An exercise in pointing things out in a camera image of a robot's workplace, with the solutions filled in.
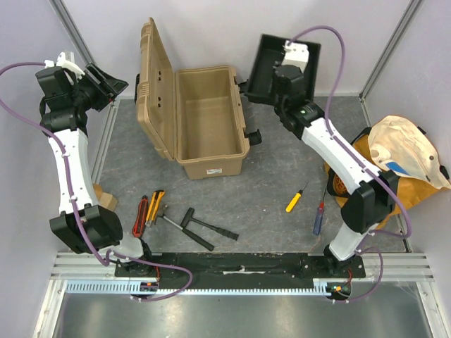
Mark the tan plastic tool box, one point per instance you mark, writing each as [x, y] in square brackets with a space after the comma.
[193, 116]

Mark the yellow black utility knife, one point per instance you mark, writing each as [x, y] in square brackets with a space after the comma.
[154, 207]

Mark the aluminium corner frame profile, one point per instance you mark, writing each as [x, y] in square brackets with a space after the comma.
[71, 28]

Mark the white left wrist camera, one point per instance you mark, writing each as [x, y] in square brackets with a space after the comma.
[66, 59]

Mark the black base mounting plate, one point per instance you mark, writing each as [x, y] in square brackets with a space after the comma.
[261, 271]

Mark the black rubber mallet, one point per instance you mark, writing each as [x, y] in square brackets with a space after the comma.
[189, 217]

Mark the red black utility knife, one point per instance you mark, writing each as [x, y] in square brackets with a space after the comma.
[139, 226]

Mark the black tool tray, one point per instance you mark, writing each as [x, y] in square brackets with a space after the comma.
[259, 87]

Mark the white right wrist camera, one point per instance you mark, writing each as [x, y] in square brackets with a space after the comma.
[296, 54]

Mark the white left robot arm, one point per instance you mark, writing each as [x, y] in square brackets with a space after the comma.
[83, 225]

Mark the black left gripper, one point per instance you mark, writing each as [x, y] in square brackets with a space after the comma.
[113, 86]

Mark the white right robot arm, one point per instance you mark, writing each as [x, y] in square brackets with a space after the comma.
[371, 191]

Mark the yellow handle screwdriver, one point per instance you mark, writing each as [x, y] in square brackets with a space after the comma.
[289, 208]

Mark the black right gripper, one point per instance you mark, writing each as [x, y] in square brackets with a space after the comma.
[269, 92]

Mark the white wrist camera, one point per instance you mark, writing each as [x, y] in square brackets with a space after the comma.
[296, 54]
[66, 59]

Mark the right aluminium corner profile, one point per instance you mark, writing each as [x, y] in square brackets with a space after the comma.
[398, 33]

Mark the orange cloth bag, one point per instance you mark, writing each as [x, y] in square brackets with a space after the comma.
[410, 191]

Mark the blue red handle screwdriver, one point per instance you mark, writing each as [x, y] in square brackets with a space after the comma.
[319, 215]

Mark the brown cardboard box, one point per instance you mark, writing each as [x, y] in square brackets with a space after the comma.
[105, 199]

